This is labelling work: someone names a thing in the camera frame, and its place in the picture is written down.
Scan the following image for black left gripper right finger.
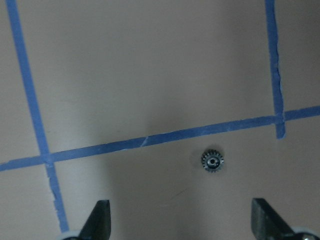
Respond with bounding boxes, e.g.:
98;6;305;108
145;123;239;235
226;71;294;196
251;198;296;240

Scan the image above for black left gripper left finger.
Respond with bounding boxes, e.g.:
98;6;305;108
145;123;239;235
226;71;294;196
78;200;111;240

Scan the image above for black bearing gear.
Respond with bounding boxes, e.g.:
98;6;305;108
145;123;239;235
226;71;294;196
200;149;224;173

